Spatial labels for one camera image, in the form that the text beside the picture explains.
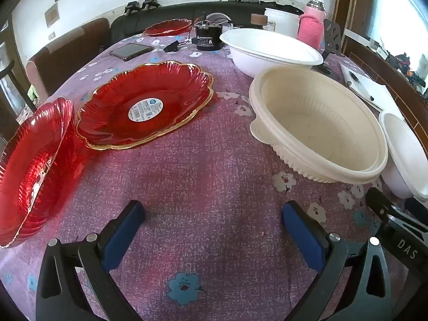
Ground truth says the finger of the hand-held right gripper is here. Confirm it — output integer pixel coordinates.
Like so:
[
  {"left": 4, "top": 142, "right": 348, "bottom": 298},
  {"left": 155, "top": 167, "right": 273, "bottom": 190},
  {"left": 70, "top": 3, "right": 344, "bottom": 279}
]
[{"left": 365, "top": 187, "right": 428, "bottom": 270}]

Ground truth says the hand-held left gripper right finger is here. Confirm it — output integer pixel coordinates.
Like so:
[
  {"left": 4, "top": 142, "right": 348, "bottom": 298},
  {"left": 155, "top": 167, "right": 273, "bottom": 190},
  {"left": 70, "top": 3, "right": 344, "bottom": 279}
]
[{"left": 282, "top": 201, "right": 393, "bottom": 321}]

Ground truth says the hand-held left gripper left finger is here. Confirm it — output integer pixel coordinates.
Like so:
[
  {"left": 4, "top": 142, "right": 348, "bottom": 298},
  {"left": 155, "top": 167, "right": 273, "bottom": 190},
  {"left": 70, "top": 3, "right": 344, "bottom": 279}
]
[{"left": 35, "top": 200, "right": 146, "bottom": 321}]

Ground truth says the white bowl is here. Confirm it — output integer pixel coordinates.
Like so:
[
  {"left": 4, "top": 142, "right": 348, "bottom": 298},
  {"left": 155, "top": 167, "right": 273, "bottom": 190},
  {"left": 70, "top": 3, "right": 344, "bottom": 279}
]
[
  {"left": 379, "top": 111, "right": 428, "bottom": 203},
  {"left": 219, "top": 28, "right": 324, "bottom": 78}
]

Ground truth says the red scalloped plate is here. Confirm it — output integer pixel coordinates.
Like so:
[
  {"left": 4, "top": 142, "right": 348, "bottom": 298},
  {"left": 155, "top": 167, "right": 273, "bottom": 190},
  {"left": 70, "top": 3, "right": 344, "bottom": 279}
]
[
  {"left": 76, "top": 61, "right": 214, "bottom": 150},
  {"left": 144, "top": 19, "right": 193, "bottom": 37},
  {"left": 0, "top": 96, "right": 75, "bottom": 249}
]

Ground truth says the cream ribbed bowl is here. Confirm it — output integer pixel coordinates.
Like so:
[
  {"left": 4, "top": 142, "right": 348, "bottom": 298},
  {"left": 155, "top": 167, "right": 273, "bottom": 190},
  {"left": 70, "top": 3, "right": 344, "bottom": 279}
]
[{"left": 249, "top": 66, "right": 388, "bottom": 184}]

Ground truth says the purple floral tablecloth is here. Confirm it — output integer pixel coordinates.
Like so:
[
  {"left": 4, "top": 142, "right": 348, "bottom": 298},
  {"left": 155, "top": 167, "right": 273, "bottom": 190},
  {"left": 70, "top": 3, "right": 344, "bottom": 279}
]
[{"left": 0, "top": 32, "right": 428, "bottom": 321}]

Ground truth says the white notebook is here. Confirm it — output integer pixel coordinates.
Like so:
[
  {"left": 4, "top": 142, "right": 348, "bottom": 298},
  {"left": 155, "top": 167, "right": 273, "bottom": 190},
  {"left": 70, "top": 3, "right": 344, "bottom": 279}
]
[{"left": 340, "top": 61, "right": 397, "bottom": 112}]

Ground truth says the black pen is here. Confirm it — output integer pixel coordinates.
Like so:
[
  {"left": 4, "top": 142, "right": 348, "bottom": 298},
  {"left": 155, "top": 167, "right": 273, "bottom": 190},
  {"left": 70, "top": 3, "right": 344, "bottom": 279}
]
[{"left": 349, "top": 71, "right": 374, "bottom": 101}]

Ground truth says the black smartphone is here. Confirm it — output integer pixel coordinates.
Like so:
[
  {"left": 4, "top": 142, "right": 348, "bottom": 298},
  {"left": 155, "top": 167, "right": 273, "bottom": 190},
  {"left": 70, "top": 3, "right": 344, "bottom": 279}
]
[{"left": 110, "top": 43, "right": 152, "bottom": 62}]

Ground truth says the brown armchair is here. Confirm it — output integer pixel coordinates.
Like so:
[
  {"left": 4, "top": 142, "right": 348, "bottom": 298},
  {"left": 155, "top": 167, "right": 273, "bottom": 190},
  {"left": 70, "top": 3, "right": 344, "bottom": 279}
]
[{"left": 26, "top": 18, "right": 111, "bottom": 108}]

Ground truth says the black metal stand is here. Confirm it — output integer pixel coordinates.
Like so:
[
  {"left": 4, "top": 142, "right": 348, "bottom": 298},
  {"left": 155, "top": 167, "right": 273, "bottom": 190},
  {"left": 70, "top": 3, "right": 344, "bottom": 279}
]
[{"left": 322, "top": 19, "right": 342, "bottom": 59}]

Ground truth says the pink sleeved bottle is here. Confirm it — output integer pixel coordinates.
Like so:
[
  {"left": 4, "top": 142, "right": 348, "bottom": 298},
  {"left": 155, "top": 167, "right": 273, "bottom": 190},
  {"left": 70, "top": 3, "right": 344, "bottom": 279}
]
[{"left": 297, "top": 0, "right": 326, "bottom": 49}]

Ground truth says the white plastic cup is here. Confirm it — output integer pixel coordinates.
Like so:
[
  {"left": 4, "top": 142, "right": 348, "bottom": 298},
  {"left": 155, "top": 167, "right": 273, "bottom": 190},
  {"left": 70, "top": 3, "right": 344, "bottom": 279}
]
[{"left": 264, "top": 7, "right": 300, "bottom": 39}]

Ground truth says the black cylindrical motor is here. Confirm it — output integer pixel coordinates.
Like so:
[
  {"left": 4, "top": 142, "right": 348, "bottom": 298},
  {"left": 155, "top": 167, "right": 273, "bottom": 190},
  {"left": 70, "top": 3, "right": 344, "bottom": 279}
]
[{"left": 195, "top": 22, "right": 223, "bottom": 51}]

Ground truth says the bright window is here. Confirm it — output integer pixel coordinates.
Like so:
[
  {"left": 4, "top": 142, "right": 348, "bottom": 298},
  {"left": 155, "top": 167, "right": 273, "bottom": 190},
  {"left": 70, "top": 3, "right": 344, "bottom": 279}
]
[{"left": 371, "top": 0, "right": 428, "bottom": 61}]

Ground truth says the black leather sofa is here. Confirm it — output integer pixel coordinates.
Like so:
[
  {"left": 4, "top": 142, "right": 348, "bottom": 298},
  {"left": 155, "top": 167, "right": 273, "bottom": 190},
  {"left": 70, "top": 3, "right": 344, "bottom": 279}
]
[{"left": 110, "top": 2, "right": 305, "bottom": 45}]

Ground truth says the clear plastic container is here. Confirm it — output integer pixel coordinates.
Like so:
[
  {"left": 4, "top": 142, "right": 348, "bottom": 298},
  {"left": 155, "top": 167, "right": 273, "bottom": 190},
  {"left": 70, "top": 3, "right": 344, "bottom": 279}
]
[{"left": 206, "top": 12, "right": 234, "bottom": 29}]

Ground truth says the brown wall plaque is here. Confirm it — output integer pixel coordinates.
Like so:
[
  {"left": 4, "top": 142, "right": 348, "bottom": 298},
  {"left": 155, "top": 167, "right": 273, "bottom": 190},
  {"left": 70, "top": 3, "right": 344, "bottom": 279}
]
[{"left": 44, "top": 3, "right": 60, "bottom": 28}]

